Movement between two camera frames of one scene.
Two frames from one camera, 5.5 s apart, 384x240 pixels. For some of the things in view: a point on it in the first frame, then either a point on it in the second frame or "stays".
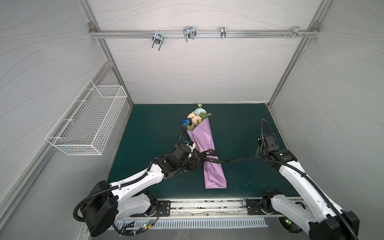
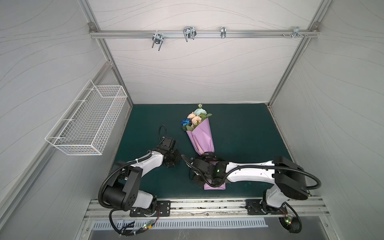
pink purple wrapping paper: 202,137 stays
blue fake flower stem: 186,121 stays
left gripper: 192,165 → 178,157
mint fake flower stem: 202,112 stays
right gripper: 260,151 → 207,155
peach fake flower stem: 195,119 stays
